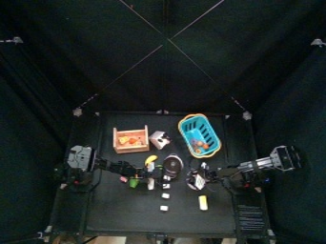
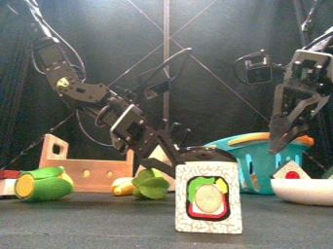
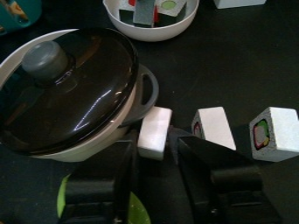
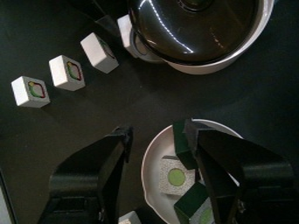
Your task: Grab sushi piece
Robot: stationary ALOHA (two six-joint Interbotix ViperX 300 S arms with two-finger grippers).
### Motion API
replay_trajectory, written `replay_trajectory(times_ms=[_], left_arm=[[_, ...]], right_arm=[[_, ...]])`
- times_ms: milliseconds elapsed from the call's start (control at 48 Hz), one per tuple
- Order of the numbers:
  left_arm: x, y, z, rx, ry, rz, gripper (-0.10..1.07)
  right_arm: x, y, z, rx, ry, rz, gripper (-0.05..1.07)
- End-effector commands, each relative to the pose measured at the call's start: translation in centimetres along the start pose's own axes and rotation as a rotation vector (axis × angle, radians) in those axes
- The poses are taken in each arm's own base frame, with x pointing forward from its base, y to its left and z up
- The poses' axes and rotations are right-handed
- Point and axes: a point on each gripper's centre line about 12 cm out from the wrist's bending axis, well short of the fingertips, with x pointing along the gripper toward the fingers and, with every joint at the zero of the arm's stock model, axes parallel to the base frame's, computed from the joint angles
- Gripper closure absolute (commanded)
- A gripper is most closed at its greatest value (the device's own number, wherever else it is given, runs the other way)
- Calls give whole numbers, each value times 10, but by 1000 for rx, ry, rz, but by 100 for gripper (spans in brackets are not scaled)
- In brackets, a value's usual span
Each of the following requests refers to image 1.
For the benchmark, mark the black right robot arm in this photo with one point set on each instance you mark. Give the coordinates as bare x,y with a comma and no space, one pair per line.
258,163

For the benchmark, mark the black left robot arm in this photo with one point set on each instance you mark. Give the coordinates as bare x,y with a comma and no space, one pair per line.
110,166

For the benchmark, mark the white patterned sushi roll piece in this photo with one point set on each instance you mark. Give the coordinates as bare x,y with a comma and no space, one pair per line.
163,208
167,178
166,196
166,186

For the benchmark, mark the yellow oblong toy piece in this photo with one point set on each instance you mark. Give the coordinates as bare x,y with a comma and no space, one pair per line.
204,202

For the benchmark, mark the red and white nigiri sushi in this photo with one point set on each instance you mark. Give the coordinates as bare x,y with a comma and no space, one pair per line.
123,179

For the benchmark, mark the black round pot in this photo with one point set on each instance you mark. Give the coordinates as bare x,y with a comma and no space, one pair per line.
173,164

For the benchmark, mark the yellow toy banana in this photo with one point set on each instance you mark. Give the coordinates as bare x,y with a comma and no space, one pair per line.
150,159

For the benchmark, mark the small orange toy food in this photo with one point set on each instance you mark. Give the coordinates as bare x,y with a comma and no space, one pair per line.
198,151
206,146
200,143

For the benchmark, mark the wooden crate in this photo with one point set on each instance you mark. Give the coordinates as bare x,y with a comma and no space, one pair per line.
130,147

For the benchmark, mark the teal basket with orange rim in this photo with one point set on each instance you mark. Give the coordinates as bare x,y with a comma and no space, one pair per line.
200,136

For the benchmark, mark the white knife block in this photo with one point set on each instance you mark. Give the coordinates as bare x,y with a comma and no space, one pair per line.
158,139

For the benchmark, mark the orange toy fruit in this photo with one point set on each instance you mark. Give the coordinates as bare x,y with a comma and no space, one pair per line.
134,140

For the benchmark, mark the yellow toy fruit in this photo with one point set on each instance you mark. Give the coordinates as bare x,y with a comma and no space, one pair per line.
123,139

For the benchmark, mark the white text label sticker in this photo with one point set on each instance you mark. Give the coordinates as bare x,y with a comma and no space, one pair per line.
250,217

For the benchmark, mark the grey frame corner bracket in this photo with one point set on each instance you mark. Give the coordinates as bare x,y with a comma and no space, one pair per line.
248,115
317,42
77,111
16,40

